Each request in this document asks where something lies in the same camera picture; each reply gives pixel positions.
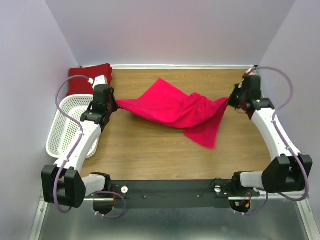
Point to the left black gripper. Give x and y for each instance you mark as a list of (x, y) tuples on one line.
[(111, 105)]

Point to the folded dark red shirt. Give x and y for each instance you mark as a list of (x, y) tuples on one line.
[(80, 85)]

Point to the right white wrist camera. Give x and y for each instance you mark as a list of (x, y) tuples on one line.
[(251, 72)]

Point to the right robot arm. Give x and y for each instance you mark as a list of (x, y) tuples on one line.
[(289, 169)]

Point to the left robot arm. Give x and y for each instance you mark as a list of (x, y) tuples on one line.
[(62, 183)]

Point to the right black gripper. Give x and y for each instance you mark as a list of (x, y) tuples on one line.
[(234, 97)]

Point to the aluminium frame rail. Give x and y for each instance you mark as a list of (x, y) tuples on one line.
[(39, 218)]

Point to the pink red t shirt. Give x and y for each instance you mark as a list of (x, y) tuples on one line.
[(198, 116)]

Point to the white plastic laundry basket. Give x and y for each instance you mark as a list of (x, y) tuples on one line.
[(63, 130)]

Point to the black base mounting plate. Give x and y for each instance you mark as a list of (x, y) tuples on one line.
[(172, 194)]

